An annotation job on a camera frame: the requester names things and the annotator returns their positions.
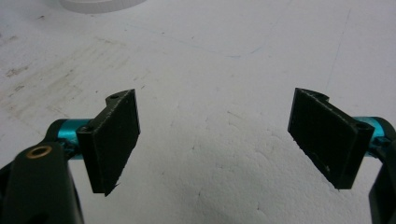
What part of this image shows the white round container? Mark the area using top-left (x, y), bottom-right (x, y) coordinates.
top-left (58, 0), bottom-right (148, 15)

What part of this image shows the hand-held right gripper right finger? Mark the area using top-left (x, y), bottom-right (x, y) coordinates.
top-left (287, 87), bottom-right (396, 190)

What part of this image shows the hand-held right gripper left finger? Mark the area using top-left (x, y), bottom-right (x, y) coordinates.
top-left (46, 88), bottom-right (141, 197)

